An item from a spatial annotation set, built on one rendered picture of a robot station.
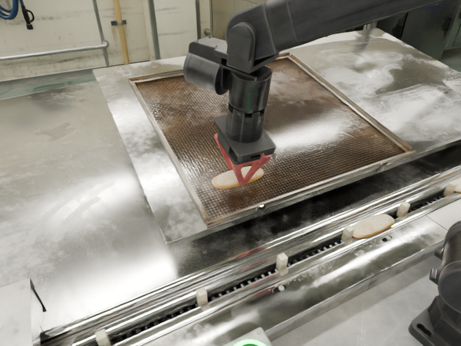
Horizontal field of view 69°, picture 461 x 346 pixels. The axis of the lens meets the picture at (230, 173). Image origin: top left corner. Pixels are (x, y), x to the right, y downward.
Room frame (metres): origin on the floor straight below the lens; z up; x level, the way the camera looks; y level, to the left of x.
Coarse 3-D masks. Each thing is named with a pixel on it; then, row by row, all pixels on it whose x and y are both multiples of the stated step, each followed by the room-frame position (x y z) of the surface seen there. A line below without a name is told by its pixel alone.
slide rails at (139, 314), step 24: (432, 192) 0.54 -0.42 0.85; (456, 192) 0.54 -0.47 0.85; (360, 216) 0.47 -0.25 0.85; (408, 216) 0.47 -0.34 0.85; (312, 240) 0.41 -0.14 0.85; (360, 240) 0.41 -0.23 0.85; (264, 264) 0.36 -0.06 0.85; (312, 264) 0.36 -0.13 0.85; (192, 288) 0.31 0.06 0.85; (216, 288) 0.31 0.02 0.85; (240, 288) 0.31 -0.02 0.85; (144, 312) 0.27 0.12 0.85; (192, 312) 0.27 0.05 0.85; (72, 336) 0.24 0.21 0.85; (144, 336) 0.24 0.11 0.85
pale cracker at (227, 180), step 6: (246, 168) 0.50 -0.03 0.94; (222, 174) 0.48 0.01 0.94; (228, 174) 0.48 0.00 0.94; (234, 174) 0.48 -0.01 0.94; (258, 174) 0.49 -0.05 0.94; (216, 180) 0.47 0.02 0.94; (222, 180) 0.47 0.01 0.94; (228, 180) 0.47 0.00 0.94; (234, 180) 0.47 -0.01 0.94; (252, 180) 0.48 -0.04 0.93; (216, 186) 0.46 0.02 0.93; (222, 186) 0.46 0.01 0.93; (228, 186) 0.46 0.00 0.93; (234, 186) 0.46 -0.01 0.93
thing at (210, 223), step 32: (160, 96) 0.79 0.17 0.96; (288, 96) 0.83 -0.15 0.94; (320, 96) 0.84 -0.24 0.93; (160, 128) 0.66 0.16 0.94; (192, 128) 0.67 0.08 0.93; (352, 128) 0.71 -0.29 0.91; (384, 128) 0.71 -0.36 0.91; (320, 160) 0.59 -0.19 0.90; (352, 160) 0.60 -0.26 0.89; (384, 160) 0.60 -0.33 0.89; (192, 192) 0.48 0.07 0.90
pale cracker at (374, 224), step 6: (372, 216) 0.46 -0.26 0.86; (378, 216) 0.46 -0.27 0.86; (384, 216) 0.46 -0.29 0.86; (390, 216) 0.47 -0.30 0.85; (360, 222) 0.44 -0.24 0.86; (366, 222) 0.44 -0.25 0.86; (372, 222) 0.44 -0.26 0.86; (378, 222) 0.44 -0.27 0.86; (384, 222) 0.44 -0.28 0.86; (390, 222) 0.45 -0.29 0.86; (354, 228) 0.43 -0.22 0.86; (360, 228) 0.43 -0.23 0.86; (366, 228) 0.43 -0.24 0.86; (372, 228) 0.43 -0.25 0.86; (378, 228) 0.43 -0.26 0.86; (384, 228) 0.43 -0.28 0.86; (354, 234) 0.42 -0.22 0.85; (360, 234) 0.42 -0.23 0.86; (366, 234) 0.42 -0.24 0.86; (372, 234) 0.42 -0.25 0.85
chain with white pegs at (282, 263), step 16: (448, 192) 0.54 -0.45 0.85; (400, 208) 0.48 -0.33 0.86; (416, 208) 0.51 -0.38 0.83; (336, 240) 0.42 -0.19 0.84; (304, 256) 0.38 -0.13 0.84; (272, 272) 0.36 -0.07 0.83; (192, 304) 0.29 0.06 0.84; (160, 320) 0.27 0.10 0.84; (96, 336) 0.23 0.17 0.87; (128, 336) 0.24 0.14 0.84
